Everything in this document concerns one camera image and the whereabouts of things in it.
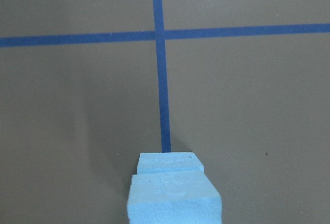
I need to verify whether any light blue foam block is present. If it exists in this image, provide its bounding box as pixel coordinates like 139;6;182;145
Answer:
137;152;204;174
127;170;222;223

